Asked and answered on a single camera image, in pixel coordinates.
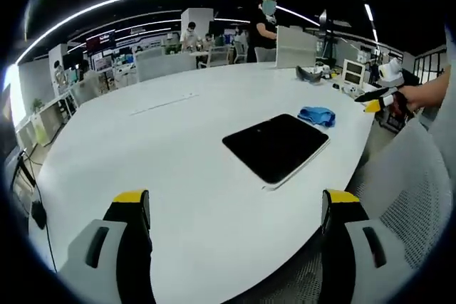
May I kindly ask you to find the black cable with plug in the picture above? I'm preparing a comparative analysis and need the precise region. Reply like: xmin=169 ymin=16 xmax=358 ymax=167
xmin=21 ymin=150 xmax=58 ymax=273

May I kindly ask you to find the blue cleaning cloth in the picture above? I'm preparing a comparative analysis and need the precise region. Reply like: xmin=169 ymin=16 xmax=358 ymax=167
xmin=297 ymin=105 xmax=337 ymax=128

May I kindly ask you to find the person's grey shirt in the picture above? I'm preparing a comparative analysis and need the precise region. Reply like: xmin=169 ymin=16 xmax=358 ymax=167
xmin=426 ymin=22 xmax=456 ymax=191

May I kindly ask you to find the dark curved object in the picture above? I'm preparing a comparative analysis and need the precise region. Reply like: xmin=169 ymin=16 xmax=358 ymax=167
xmin=296 ymin=65 xmax=324 ymax=86

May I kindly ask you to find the person's right hand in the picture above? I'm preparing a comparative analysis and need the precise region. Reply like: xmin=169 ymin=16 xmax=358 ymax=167
xmin=401 ymin=83 xmax=429 ymax=111

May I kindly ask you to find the white mesh office chair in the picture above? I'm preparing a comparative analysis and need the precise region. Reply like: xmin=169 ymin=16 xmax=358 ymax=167
xmin=347 ymin=117 xmax=454 ymax=304

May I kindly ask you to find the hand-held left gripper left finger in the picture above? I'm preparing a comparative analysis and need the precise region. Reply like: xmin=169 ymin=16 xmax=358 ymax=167
xmin=58 ymin=187 xmax=157 ymax=304

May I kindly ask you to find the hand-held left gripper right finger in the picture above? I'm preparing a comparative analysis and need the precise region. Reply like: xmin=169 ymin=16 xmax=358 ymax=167
xmin=319 ymin=188 xmax=411 ymax=304

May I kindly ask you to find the white box device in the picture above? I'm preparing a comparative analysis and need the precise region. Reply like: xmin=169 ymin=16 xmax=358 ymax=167
xmin=341 ymin=58 xmax=366 ymax=87

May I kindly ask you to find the grey desk partition panel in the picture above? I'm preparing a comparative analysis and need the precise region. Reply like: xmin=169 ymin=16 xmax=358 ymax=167
xmin=275 ymin=26 xmax=318 ymax=69

